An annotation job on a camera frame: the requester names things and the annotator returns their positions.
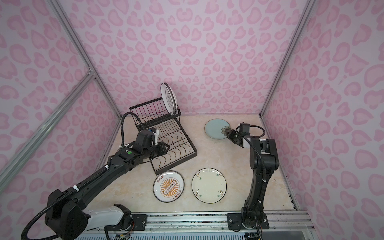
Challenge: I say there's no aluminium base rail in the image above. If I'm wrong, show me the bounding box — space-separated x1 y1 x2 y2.
77 209 316 240

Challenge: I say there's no dark green rim plate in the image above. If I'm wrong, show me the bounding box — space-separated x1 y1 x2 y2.
170 88 178 115

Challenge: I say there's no cream floral rim plate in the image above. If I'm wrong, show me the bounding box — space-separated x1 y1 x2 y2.
192 168 227 204

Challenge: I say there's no orange sunburst plate centre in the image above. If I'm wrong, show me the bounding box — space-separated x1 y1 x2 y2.
153 171 185 203

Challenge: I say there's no black wire dish rack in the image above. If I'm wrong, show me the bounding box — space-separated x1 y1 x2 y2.
129 98 197 175

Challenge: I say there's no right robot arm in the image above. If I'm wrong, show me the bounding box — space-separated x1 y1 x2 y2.
222 123 279 232

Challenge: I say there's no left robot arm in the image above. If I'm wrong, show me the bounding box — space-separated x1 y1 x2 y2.
45 142 170 240

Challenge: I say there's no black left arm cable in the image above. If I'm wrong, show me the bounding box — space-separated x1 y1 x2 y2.
20 111 145 240

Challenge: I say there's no white plate quatrefoil emblem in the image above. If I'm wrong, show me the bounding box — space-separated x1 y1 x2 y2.
161 83 175 116

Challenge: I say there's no light blue flower plate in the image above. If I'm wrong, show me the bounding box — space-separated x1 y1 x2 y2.
205 119 232 140

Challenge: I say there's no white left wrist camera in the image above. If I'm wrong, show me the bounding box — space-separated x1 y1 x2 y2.
137 128 160 148

